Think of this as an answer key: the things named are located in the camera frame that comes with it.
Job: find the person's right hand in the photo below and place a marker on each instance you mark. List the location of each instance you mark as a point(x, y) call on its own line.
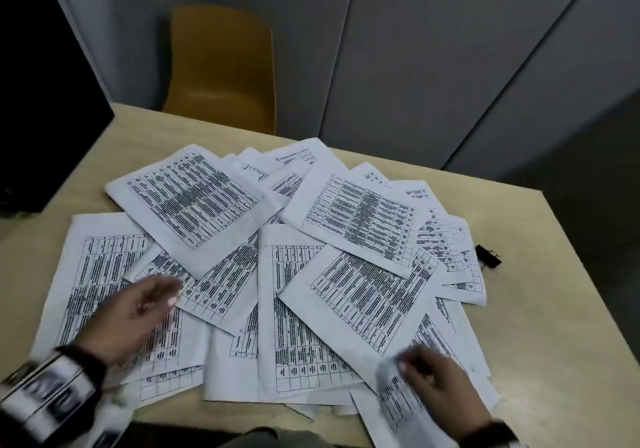
point(445, 387)

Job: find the pile of printed papers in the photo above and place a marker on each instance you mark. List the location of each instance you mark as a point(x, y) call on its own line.
point(280, 273)

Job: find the yellow plastic chair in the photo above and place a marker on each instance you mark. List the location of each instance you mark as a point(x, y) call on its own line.
point(220, 68)

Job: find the single printed table sheet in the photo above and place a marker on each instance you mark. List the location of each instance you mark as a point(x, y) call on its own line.
point(400, 407)

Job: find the person's left fingers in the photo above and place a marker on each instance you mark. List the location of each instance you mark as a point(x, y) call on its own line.
point(162, 293)

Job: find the person's right forearm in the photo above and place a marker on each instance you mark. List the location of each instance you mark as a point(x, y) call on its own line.
point(492, 435)

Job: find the black monitor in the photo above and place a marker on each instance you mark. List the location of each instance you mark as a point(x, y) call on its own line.
point(40, 113)

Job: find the black binder clip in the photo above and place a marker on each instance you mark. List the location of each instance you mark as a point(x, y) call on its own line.
point(488, 256)

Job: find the person's left hand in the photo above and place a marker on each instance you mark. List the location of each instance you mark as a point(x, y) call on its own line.
point(125, 320)

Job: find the person's right fingers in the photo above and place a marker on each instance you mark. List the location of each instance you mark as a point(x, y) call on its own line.
point(414, 362)

